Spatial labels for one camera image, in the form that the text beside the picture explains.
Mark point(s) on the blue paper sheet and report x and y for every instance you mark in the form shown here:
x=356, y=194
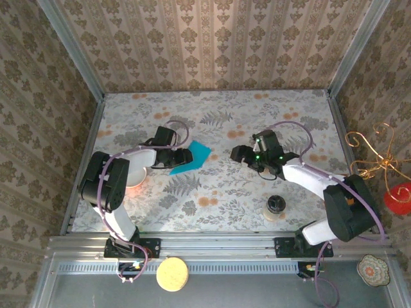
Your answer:
x=199, y=154

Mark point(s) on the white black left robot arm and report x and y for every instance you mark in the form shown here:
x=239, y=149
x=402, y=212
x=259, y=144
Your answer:
x=143, y=157

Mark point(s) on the white and orange bowl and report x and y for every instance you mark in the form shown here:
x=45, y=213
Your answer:
x=136, y=177

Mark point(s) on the jar with black lid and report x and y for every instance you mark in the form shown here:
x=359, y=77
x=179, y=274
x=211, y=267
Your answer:
x=275, y=205

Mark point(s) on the floral patterned table cover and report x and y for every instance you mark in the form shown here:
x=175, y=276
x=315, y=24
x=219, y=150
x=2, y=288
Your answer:
x=192, y=106

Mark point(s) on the aluminium front beam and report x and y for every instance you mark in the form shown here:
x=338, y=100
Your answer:
x=218, y=244

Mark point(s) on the black controller board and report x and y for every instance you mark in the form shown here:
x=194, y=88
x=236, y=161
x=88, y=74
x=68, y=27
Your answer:
x=130, y=266
x=305, y=268

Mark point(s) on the round yellow sponge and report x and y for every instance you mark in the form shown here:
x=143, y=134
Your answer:
x=171, y=274

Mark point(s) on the red ball ornament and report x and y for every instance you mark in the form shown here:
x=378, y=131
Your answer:
x=399, y=199

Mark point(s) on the small patterned dish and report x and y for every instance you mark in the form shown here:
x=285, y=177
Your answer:
x=373, y=270

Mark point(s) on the aluminium side rail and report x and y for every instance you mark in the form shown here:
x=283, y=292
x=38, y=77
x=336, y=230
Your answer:
x=338, y=128
x=93, y=128

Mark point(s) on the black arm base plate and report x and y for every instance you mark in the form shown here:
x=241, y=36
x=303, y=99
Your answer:
x=152, y=247
x=284, y=247

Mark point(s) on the aluminium corner post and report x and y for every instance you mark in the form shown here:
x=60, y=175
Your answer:
x=356, y=48
x=76, y=48

